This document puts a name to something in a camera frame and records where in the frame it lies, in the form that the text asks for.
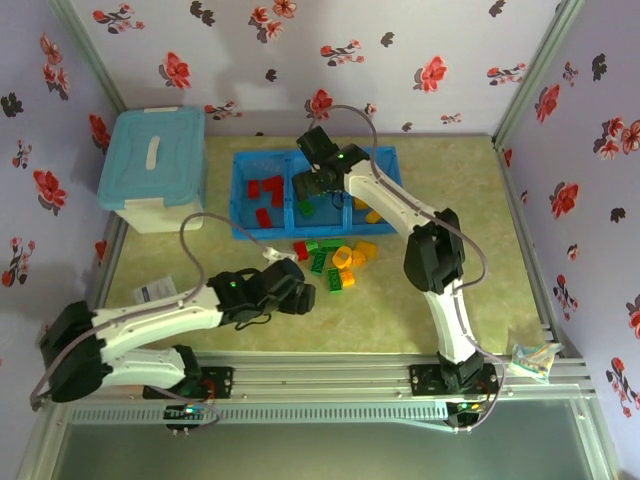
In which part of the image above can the crumpled colourful wrapper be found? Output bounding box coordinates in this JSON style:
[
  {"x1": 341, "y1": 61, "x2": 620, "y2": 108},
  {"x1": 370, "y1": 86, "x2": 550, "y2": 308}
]
[{"x1": 508, "y1": 342, "x2": 562, "y2": 385}]

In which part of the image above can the left aluminium frame post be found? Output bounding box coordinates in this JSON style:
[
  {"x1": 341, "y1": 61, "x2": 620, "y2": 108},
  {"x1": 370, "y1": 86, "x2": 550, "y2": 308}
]
[{"x1": 46, "y1": 0, "x2": 128, "y2": 115}]

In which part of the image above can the circuit board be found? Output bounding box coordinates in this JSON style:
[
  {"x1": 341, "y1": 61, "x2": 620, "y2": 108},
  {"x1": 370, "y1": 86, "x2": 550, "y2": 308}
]
[
  {"x1": 164, "y1": 403, "x2": 210, "y2": 422},
  {"x1": 448, "y1": 398, "x2": 490, "y2": 429}
]

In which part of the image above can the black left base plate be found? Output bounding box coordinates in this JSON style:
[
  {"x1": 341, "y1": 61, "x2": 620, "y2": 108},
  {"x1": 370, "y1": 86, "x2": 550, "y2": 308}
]
[{"x1": 142, "y1": 366, "x2": 236, "y2": 400}]

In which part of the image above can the blue lidded storage box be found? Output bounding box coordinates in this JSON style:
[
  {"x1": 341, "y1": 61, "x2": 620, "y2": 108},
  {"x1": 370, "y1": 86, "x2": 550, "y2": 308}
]
[{"x1": 96, "y1": 106, "x2": 209, "y2": 235}]

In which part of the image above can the left circuit board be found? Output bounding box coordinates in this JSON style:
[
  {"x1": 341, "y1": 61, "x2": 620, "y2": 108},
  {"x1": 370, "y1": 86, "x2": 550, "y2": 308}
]
[{"x1": 164, "y1": 403, "x2": 210, "y2": 422}]

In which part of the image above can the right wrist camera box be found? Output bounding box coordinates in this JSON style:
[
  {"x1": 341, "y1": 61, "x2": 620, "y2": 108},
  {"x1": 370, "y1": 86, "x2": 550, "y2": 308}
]
[{"x1": 296, "y1": 126, "x2": 342, "y2": 168}]

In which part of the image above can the blue three-compartment bin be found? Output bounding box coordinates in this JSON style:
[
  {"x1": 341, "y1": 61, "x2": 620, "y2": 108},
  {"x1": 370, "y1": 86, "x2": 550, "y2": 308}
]
[{"x1": 227, "y1": 146, "x2": 404, "y2": 242}]

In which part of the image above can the grey slotted cable duct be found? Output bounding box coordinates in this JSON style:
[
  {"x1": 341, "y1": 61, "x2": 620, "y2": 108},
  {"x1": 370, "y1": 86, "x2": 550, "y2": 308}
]
[{"x1": 66, "y1": 406, "x2": 450, "y2": 425}]

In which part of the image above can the white paper label card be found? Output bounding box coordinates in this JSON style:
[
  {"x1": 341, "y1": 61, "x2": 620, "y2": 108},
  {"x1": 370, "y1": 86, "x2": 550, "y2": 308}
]
[{"x1": 133, "y1": 275, "x2": 177, "y2": 303}]

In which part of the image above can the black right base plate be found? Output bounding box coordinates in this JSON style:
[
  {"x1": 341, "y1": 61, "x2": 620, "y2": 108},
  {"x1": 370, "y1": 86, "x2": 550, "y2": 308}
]
[{"x1": 408, "y1": 363, "x2": 501, "y2": 400}]

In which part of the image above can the yellow ring-shaped lego piece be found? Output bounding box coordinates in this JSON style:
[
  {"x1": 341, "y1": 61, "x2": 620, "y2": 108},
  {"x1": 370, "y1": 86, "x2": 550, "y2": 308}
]
[{"x1": 331, "y1": 245, "x2": 354, "y2": 272}]

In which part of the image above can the aluminium frame post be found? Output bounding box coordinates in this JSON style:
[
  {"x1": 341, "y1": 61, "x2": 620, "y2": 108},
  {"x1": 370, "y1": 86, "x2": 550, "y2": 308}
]
[
  {"x1": 46, "y1": 0, "x2": 128, "y2": 115},
  {"x1": 491, "y1": 0, "x2": 587, "y2": 151}
]

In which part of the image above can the grey right arm cable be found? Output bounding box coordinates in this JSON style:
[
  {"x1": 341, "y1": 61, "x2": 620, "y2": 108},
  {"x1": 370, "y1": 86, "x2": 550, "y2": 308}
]
[{"x1": 307, "y1": 104, "x2": 509, "y2": 434}]

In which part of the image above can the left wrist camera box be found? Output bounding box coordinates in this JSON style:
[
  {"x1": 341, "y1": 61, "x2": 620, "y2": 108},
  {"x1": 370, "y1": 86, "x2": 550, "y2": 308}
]
[{"x1": 266, "y1": 258, "x2": 305, "y2": 289}]

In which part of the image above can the right aluminium frame post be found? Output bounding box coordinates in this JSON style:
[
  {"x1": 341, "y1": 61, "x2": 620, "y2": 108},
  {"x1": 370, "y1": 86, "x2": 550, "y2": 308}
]
[{"x1": 491, "y1": 0, "x2": 587, "y2": 151}]

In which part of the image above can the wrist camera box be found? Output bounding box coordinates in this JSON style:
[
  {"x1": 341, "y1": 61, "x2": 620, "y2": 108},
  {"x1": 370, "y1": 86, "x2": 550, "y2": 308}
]
[
  {"x1": 296, "y1": 126, "x2": 342, "y2": 168},
  {"x1": 266, "y1": 258, "x2": 305, "y2": 289}
]

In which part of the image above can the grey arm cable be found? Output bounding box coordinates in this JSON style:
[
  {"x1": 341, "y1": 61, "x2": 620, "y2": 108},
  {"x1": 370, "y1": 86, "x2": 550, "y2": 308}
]
[
  {"x1": 29, "y1": 212, "x2": 274, "y2": 432},
  {"x1": 307, "y1": 104, "x2": 509, "y2": 434}
]

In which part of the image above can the grey left arm cable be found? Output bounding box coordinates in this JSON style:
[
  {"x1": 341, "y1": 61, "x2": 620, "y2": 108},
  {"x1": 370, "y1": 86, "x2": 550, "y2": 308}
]
[{"x1": 29, "y1": 212, "x2": 274, "y2": 432}]

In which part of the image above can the right circuit board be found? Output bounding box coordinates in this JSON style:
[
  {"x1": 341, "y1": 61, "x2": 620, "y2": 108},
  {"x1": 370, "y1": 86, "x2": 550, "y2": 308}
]
[{"x1": 448, "y1": 398, "x2": 490, "y2": 429}]

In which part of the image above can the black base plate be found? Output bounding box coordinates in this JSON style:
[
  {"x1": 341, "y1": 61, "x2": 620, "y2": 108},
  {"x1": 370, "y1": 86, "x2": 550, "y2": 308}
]
[
  {"x1": 408, "y1": 363, "x2": 501, "y2": 400},
  {"x1": 142, "y1": 366, "x2": 236, "y2": 400}
]

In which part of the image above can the aluminium mounting rail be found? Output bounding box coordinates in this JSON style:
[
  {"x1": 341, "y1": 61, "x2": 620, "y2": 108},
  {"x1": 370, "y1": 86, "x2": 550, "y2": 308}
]
[{"x1": 46, "y1": 348, "x2": 597, "y2": 403}]

